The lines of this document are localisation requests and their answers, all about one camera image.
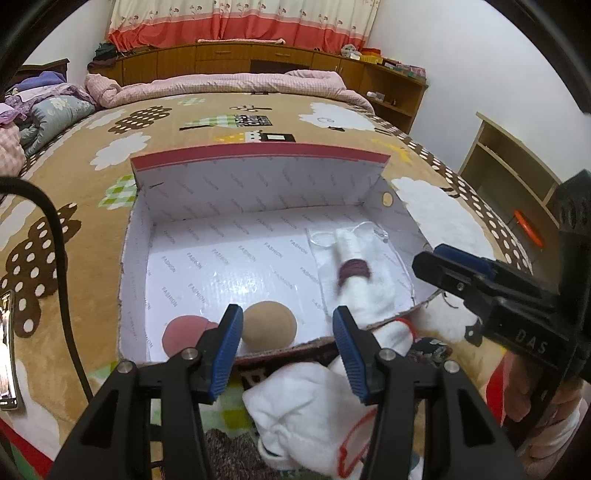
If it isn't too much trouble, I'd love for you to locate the red and cream curtain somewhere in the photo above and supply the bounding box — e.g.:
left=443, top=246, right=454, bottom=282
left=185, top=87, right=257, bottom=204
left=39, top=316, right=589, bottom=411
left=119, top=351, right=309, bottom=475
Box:
left=107, top=0, right=382, bottom=54

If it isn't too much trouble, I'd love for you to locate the orange object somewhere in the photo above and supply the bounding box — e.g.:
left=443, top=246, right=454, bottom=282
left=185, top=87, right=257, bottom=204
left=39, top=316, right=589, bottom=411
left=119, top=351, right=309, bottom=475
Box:
left=513, top=210, right=546, bottom=247

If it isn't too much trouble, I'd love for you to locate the purple cloth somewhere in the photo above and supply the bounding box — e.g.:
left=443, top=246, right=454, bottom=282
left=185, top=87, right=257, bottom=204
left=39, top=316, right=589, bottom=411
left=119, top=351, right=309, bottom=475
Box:
left=14, top=69, right=66, bottom=94

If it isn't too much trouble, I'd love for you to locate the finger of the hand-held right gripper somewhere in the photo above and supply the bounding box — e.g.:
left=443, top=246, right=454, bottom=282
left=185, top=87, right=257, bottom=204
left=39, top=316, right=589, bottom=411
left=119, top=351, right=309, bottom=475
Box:
left=412, top=251, right=559, bottom=319
left=434, top=244, right=509, bottom=280

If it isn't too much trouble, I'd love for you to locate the smartphone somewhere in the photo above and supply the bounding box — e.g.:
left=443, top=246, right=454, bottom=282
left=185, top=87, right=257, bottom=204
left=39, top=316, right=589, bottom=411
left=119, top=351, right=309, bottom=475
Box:
left=0, top=290, right=26, bottom=411

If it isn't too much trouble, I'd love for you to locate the dark speckled cloth piece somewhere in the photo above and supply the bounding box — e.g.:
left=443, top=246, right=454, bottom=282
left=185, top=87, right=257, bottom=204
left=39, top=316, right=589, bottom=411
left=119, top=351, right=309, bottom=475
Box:
left=409, top=337, right=455, bottom=370

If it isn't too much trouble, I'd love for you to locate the beige foam ball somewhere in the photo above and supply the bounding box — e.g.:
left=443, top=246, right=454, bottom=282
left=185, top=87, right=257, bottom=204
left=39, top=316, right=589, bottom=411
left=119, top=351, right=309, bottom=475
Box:
left=242, top=301, right=296, bottom=352

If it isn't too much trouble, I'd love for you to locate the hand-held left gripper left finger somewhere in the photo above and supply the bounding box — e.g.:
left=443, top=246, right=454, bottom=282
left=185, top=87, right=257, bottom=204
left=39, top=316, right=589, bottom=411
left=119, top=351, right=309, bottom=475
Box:
left=46, top=304, right=245, bottom=480

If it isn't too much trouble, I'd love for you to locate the black cable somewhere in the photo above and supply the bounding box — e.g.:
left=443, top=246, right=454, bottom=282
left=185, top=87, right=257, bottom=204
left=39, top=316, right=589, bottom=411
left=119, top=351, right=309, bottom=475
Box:
left=0, top=178, right=95, bottom=402

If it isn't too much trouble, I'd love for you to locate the pink checked cartoon quilt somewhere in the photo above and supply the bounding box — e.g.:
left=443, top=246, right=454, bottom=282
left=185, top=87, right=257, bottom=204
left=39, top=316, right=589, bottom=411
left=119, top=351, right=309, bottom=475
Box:
left=0, top=124, right=27, bottom=177

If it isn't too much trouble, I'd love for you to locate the red cardboard box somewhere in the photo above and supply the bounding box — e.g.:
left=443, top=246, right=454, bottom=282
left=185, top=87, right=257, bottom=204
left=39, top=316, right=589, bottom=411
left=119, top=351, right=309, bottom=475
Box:
left=115, top=142, right=444, bottom=370

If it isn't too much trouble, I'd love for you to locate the maroon knitted sock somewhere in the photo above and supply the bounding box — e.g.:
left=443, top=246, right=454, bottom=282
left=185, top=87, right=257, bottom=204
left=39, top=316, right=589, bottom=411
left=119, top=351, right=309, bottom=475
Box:
left=203, top=427, right=264, bottom=480

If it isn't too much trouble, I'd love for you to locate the dark clothes pile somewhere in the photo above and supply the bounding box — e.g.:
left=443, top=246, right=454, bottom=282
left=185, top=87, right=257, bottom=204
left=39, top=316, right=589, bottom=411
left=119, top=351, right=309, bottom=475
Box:
left=88, top=42, right=123, bottom=70

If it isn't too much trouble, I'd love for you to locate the pink checked duvet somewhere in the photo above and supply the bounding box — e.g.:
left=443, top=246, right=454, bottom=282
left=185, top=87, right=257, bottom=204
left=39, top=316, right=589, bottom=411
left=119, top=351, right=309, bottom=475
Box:
left=85, top=70, right=376, bottom=114

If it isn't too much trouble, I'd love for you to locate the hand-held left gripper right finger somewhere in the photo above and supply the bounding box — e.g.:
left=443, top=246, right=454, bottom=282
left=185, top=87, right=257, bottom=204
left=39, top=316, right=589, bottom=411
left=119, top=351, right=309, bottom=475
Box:
left=331, top=305, right=525, bottom=480

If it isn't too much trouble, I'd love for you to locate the pink foam ball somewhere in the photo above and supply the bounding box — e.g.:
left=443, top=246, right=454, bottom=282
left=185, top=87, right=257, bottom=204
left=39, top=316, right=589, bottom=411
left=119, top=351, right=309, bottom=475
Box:
left=161, top=316, right=220, bottom=357

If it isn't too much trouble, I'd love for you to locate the row of coloured boxes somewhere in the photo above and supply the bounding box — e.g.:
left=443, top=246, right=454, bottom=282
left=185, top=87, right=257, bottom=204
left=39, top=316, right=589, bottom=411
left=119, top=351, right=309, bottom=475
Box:
left=362, top=47, right=426, bottom=80

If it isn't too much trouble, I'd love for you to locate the long wooden cabinet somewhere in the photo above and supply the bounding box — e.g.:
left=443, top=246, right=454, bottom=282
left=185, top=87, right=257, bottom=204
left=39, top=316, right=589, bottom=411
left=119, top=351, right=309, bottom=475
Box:
left=88, top=41, right=429, bottom=134

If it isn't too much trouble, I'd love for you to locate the white towel with red loop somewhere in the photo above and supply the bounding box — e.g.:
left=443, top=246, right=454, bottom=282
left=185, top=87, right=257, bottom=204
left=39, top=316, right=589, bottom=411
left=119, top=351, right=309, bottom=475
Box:
left=316, top=226, right=416, bottom=370
left=242, top=362, right=385, bottom=480

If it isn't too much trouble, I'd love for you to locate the white towel maroon band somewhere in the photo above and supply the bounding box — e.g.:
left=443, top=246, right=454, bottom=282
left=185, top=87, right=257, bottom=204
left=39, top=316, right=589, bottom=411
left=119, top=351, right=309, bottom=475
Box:
left=332, top=228, right=372, bottom=319

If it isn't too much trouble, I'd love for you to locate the light wooden shelf unit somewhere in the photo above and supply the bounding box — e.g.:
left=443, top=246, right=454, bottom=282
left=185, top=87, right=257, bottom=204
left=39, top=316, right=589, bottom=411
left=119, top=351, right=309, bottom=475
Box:
left=457, top=112, right=575, bottom=250

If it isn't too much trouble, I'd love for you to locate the wooden headboard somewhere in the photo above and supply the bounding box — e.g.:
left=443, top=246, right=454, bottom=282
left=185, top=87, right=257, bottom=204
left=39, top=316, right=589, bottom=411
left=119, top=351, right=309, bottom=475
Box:
left=14, top=59, right=70, bottom=89

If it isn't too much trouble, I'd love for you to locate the person's right hand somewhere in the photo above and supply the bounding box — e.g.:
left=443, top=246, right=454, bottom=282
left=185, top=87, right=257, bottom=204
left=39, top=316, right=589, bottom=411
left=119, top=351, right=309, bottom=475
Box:
left=502, top=353, right=583, bottom=462

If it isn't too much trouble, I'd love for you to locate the grey-blue quilt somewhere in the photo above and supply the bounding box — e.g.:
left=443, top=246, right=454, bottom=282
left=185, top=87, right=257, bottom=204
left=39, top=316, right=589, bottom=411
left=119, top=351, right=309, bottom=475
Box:
left=18, top=95, right=96, bottom=156

